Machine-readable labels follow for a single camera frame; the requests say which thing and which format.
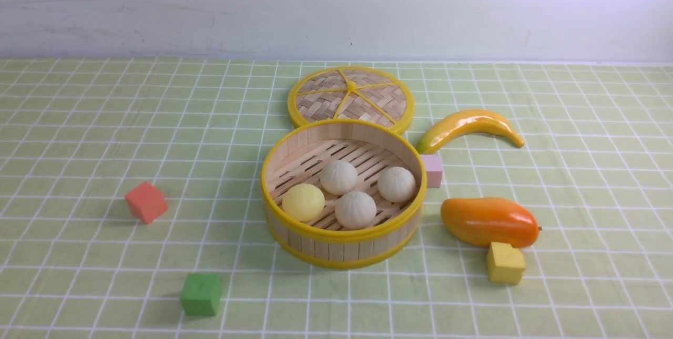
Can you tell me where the white bun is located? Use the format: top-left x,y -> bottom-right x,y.
377,167 -> 416,203
334,191 -> 377,230
320,160 -> 358,196

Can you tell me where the yellow bun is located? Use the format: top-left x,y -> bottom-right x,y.
282,183 -> 325,222

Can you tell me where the bamboo steamer tray yellow rim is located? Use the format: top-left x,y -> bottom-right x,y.
260,119 -> 427,269

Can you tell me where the woven bamboo steamer lid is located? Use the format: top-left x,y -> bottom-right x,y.
287,66 -> 414,134

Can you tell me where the pink wooden cube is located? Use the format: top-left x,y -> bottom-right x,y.
420,154 -> 444,188

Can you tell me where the yellow toy banana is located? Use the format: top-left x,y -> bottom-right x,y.
415,109 -> 525,155

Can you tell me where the orange toy mango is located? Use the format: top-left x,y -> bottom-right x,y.
440,197 -> 541,248

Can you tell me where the red wooden cube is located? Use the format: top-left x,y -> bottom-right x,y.
125,181 -> 168,224

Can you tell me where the green wooden cube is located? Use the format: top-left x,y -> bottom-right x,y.
180,272 -> 222,317

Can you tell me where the yellow wooden cube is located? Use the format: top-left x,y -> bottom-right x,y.
486,242 -> 526,285

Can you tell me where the green checkered tablecloth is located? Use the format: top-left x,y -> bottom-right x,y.
1,58 -> 672,338

